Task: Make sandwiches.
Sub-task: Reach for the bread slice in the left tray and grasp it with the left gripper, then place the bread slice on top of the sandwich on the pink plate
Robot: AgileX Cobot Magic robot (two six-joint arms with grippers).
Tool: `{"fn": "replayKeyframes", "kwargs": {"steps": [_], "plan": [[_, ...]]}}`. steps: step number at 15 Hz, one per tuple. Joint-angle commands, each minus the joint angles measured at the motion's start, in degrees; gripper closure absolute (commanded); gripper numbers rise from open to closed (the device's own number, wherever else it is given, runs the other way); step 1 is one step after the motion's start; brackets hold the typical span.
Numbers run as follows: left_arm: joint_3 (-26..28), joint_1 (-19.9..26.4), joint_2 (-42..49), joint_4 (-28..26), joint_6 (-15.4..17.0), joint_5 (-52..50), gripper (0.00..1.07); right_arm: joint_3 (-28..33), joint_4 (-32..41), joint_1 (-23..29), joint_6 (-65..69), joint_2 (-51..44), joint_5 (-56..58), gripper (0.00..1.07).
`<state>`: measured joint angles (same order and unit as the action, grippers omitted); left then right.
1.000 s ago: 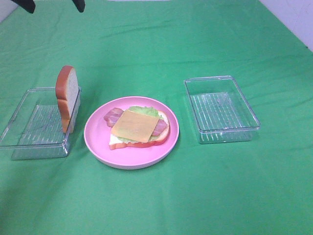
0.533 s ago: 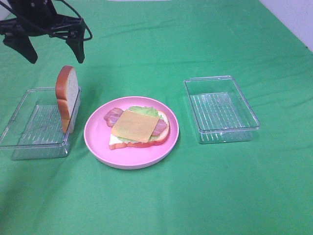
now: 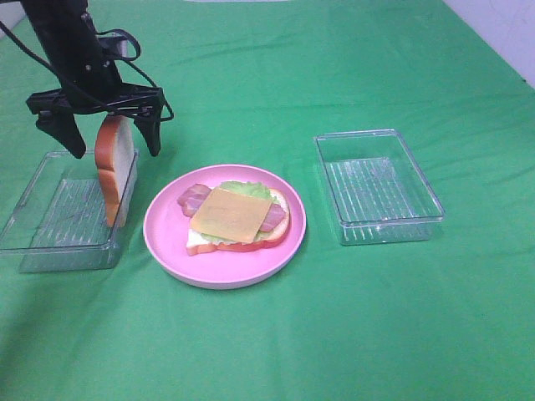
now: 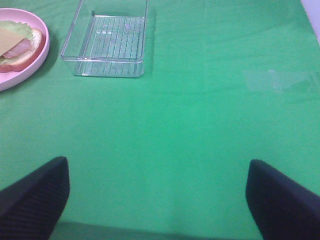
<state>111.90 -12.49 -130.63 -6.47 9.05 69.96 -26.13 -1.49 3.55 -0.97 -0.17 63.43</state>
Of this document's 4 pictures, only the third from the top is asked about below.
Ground green lettuce leaf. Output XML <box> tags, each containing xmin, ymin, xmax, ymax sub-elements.
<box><xmin>195</xmin><ymin>180</ymin><xmax>280</xmax><ymax>246</ymax></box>

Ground dark red bacon strip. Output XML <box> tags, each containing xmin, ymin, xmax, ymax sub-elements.
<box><xmin>177</xmin><ymin>184</ymin><xmax>211</xmax><ymax>206</ymax></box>

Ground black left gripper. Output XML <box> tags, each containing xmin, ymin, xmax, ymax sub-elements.
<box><xmin>27</xmin><ymin>54</ymin><xmax>164</xmax><ymax>159</ymax></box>

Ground clear right plastic container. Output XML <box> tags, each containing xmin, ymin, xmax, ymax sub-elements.
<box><xmin>314</xmin><ymin>129</ymin><xmax>445</xmax><ymax>246</ymax></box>

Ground green tablecloth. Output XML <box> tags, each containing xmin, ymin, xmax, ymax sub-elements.
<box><xmin>1</xmin><ymin>1</ymin><xmax>534</xmax><ymax>400</ymax></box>

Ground clear plastic container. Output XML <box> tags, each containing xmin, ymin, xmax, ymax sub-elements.
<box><xmin>314</xmin><ymin>129</ymin><xmax>445</xmax><ymax>246</ymax></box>
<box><xmin>1</xmin><ymin>150</ymin><xmax>137</xmax><ymax>273</ymax></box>

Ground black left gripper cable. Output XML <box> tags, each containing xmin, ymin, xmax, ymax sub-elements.
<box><xmin>0</xmin><ymin>18</ymin><xmax>175</xmax><ymax>123</ymax></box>

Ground pink bacon strip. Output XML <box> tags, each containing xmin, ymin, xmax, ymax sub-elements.
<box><xmin>177</xmin><ymin>197</ymin><xmax>287</xmax><ymax>232</ymax></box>

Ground yellow cheese slice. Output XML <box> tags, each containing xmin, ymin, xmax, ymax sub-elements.
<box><xmin>190</xmin><ymin>188</ymin><xmax>273</xmax><ymax>244</ymax></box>

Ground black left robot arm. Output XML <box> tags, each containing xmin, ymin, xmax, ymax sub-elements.
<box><xmin>22</xmin><ymin>1</ymin><xmax>166</xmax><ymax>158</ymax></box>

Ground pink round plate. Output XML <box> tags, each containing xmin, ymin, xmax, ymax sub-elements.
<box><xmin>143</xmin><ymin>164</ymin><xmax>307</xmax><ymax>290</ymax></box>

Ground clear left plastic container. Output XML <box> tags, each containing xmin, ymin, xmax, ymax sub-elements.
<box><xmin>1</xmin><ymin>150</ymin><xmax>137</xmax><ymax>273</ymax></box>

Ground white bread slice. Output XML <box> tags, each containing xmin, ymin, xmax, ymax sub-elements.
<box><xmin>94</xmin><ymin>115</ymin><xmax>135</xmax><ymax>227</ymax></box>
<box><xmin>186</xmin><ymin>188</ymin><xmax>291</xmax><ymax>256</ymax></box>

